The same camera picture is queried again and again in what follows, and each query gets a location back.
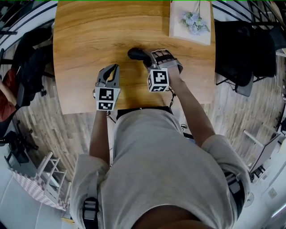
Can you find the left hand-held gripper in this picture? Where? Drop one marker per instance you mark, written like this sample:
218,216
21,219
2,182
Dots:
106,95

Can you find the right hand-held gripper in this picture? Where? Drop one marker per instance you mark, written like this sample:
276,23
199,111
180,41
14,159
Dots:
158,78

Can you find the black glasses case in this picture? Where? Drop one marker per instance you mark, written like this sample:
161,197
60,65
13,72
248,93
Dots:
136,53

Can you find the person's right forearm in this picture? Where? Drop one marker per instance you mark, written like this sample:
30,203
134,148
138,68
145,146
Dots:
192,111

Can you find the person's left forearm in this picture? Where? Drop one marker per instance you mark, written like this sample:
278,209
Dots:
99,138

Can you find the person's right hand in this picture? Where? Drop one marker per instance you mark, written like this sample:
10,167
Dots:
162,56

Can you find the white flat box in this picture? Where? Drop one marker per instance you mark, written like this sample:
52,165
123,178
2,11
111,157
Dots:
178,29

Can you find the person's black trousers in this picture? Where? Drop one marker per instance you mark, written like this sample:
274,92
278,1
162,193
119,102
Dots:
145,110

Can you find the blue artificial flowers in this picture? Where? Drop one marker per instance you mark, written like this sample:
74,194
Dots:
194,22

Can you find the large black office chair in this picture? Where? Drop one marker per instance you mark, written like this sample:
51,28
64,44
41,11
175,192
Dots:
234,49

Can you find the person's grey t-shirt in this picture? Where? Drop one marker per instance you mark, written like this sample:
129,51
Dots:
161,167

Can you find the black swivel chair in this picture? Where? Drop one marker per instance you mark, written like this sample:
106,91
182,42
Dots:
18,147

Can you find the black mesh office chair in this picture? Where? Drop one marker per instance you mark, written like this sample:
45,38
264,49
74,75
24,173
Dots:
268,51

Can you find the checkered foam mat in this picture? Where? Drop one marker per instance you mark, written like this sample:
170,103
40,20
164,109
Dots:
33,187

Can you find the white-legged side table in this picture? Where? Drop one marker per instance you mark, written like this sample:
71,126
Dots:
266,152

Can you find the person's chin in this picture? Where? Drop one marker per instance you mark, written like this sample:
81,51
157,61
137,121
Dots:
167,218

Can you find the black floor fan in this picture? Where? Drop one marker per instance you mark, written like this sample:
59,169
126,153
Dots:
250,199

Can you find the white stool frame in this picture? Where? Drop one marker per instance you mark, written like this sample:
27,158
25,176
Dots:
52,176

